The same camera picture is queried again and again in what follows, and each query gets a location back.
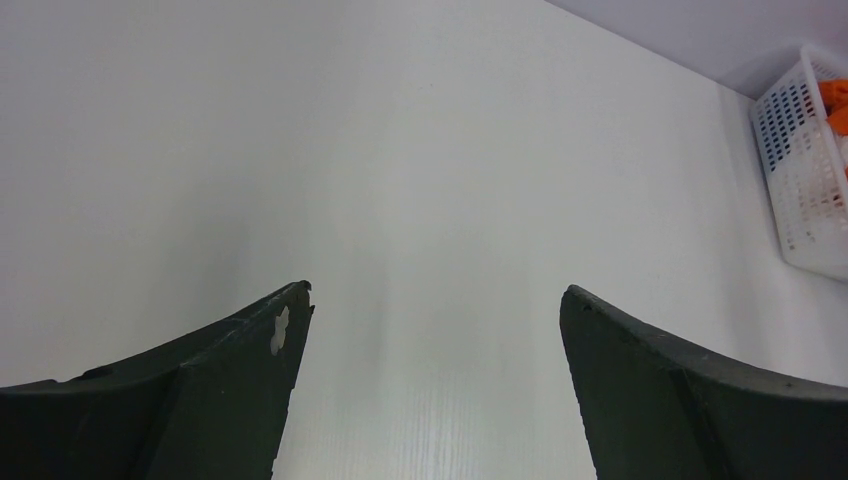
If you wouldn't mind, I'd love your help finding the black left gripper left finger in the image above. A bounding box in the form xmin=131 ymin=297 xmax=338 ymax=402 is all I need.
xmin=1 ymin=280 xmax=314 ymax=479

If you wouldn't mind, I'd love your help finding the white plastic laundry basket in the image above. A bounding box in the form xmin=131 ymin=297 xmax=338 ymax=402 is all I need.
xmin=749 ymin=45 xmax=847 ymax=281

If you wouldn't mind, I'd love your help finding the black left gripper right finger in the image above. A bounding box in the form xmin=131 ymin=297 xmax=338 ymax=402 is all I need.
xmin=560 ymin=285 xmax=847 ymax=479

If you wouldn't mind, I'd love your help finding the orange t shirt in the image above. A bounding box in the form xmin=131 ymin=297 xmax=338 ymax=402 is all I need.
xmin=818 ymin=78 xmax=848 ymax=136

